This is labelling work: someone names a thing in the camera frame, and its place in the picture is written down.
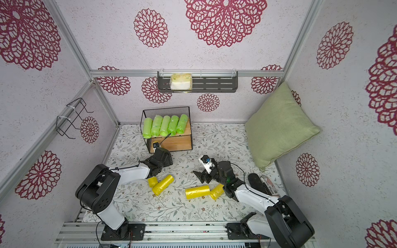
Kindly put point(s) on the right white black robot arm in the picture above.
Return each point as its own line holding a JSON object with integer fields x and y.
{"x": 278, "y": 218}

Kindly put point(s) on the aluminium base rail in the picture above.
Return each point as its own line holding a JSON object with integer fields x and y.
{"x": 155, "y": 232}

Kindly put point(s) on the black wire wooden shelf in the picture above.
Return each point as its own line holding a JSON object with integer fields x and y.
{"x": 177, "y": 142}

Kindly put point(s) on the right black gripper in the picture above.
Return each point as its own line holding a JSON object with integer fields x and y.
{"x": 208, "y": 175}

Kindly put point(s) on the pale green trash bag roll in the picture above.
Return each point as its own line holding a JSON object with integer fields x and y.
{"x": 164, "y": 125}

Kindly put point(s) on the green trash bag roll top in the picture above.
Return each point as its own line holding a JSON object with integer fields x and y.
{"x": 156, "y": 125}

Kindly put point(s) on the white sponge block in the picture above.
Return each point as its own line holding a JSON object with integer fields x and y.
{"x": 181, "y": 81}

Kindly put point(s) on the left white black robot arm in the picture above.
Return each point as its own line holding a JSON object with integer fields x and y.
{"x": 98, "y": 189}

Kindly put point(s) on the black wire wall hook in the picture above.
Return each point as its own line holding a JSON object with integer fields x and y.
{"x": 64, "y": 123}

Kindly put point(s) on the grey wall metal rack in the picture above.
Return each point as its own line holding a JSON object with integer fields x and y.
{"x": 201, "y": 84}

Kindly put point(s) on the red white striped packet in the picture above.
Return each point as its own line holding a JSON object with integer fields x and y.
{"x": 273, "y": 188}

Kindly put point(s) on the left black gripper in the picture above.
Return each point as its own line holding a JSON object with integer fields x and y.
{"x": 169, "y": 160}

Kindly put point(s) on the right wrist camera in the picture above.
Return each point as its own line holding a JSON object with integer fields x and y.
{"x": 208, "y": 163}

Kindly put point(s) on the green cushion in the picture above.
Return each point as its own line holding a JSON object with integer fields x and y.
{"x": 278, "y": 127}

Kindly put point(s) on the yellow trash bag roll diagonal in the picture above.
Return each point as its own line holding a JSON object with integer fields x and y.
{"x": 162, "y": 185}

